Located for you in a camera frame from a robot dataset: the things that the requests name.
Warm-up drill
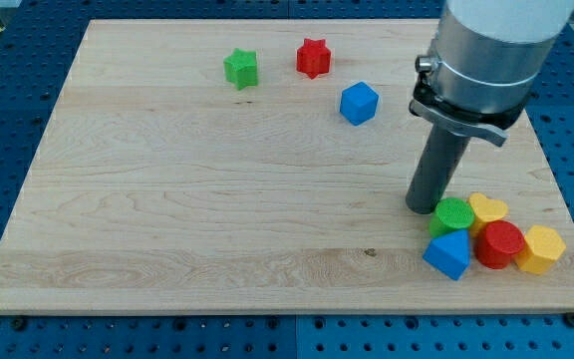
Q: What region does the green cylinder block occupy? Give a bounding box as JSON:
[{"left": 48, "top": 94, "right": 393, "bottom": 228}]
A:
[{"left": 429, "top": 197, "right": 474, "bottom": 237}]

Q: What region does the yellow heart block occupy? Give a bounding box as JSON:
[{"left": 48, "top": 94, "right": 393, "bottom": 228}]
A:
[{"left": 467, "top": 192, "right": 509, "bottom": 238}]

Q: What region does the wooden board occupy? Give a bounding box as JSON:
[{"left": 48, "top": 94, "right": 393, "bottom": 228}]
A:
[{"left": 0, "top": 20, "right": 574, "bottom": 316}]

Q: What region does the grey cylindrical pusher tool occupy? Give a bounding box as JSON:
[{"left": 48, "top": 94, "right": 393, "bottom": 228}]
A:
[{"left": 406, "top": 125, "right": 470, "bottom": 214}]

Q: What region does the red cylinder block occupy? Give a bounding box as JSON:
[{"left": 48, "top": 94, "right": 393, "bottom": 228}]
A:
[{"left": 474, "top": 220, "right": 525, "bottom": 269}]

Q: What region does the red star block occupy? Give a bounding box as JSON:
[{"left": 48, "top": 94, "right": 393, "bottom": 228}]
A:
[{"left": 296, "top": 38, "right": 332, "bottom": 79}]

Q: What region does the green star block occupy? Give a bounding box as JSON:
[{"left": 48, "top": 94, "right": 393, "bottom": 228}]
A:
[{"left": 223, "top": 48, "right": 258, "bottom": 90}]

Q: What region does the yellow hexagon block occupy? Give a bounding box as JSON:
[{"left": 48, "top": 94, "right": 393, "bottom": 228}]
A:
[{"left": 514, "top": 225, "right": 567, "bottom": 275}]

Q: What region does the blue cube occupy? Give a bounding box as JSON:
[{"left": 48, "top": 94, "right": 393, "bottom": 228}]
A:
[{"left": 339, "top": 82, "right": 380, "bottom": 126}]

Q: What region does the blue triangle block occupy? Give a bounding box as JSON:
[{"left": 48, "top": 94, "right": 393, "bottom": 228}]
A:
[{"left": 423, "top": 229, "right": 470, "bottom": 281}]

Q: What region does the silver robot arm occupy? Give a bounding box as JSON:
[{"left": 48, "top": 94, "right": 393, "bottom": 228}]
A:
[{"left": 406, "top": 0, "right": 574, "bottom": 214}]

